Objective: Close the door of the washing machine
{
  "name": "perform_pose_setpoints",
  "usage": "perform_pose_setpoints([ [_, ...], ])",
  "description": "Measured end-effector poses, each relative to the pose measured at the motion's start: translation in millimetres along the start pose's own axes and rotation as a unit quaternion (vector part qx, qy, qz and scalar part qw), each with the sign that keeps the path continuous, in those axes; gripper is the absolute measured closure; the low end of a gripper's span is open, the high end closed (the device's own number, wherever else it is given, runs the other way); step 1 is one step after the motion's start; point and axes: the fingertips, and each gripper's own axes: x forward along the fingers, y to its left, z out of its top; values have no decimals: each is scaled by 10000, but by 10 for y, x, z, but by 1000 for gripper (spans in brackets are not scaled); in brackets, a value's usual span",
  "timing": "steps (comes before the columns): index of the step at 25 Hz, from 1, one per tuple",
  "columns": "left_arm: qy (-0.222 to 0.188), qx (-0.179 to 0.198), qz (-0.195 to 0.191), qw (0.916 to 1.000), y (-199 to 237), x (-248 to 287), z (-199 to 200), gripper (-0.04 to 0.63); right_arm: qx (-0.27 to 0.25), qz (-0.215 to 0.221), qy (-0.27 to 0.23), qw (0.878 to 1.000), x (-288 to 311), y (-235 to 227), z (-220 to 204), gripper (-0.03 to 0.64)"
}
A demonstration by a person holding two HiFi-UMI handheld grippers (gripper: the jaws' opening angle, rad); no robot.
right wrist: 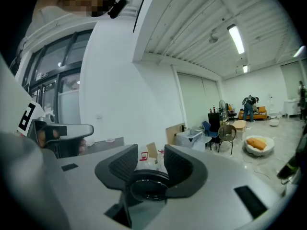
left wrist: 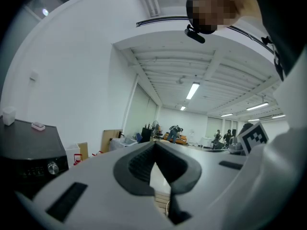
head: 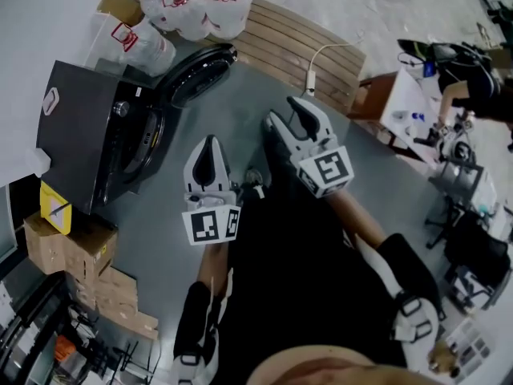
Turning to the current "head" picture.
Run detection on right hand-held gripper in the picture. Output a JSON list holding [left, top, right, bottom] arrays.
[[263, 95, 356, 200]]

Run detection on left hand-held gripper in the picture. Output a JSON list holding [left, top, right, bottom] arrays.
[[181, 134, 243, 248]]

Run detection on round black washing machine door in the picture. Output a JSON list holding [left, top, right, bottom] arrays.
[[159, 43, 238, 110]]

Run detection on dark grey washing machine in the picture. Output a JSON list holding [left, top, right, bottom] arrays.
[[35, 59, 168, 216]]

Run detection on person's left forearm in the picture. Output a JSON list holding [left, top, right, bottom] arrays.
[[195, 241, 231, 293]]

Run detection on person's right forearm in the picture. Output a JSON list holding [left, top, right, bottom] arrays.
[[327, 189, 392, 253]]

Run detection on person's shoe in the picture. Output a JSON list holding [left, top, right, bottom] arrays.
[[243, 168, 267, 200]]

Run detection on brown wooden cabinet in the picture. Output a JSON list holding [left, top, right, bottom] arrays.
[[345, 71, 400, 148]]

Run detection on wooden slatted bench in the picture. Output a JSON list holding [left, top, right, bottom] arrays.
[[203, 0, 368, 116]]

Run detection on white table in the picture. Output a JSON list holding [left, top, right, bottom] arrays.
[[379, 67, 444, 164]]

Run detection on person's black clothing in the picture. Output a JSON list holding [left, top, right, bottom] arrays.
[[216, 146, 406, 363]]

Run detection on flat brown cardboard box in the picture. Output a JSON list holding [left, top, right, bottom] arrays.
[[65, 265, 160, 341]]

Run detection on yellow box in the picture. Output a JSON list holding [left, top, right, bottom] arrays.
[[38, 180, 74, 236]]

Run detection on group of clear water jugs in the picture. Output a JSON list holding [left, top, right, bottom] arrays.
[[110, 0, 253, 78]]

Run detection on small white plastic container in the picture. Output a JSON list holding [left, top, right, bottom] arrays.
[[23, 146, 53, 176]]

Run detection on pale pink hexagonal pad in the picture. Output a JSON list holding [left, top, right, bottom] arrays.
[[41, 87, 62, 116]]

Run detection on open cardboard box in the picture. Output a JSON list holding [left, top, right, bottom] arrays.
[[95, 0, 146, 26]]

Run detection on black office chair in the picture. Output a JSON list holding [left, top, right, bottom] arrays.
[[423, 197, 513, 313]]

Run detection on person's face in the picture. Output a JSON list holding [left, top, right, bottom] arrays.
[[248, 345, 389, 385]]

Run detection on black metal rack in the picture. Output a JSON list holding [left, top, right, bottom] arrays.
[[0, 273, 162, 385]]

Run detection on sheet of grey swatches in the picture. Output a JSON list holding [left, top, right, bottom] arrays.
[[444, 318, 495, 376]]

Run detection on white power strip with cable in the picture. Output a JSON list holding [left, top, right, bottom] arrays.
[[303, 41, 364, 96]]

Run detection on black arm sleeve white straps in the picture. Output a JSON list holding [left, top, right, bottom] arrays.
[[172, 268, 235, 385], [375, 233, 448, 347]]

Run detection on black metal stand frame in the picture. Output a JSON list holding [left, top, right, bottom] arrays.
[[427, 157, 487, 194]]

